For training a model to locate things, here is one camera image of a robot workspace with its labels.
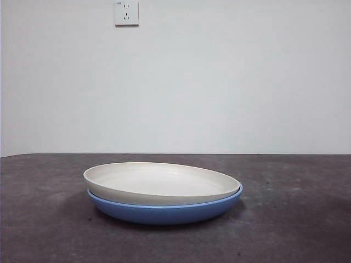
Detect white wall power socket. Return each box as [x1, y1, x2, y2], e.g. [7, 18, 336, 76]
[114, 1, 140, 27]

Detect white round plate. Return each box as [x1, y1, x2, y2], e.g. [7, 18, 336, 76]
[82, 162, 241, 205]

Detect blue round plate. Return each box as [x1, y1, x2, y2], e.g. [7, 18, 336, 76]
[87, 183, 244, 226]

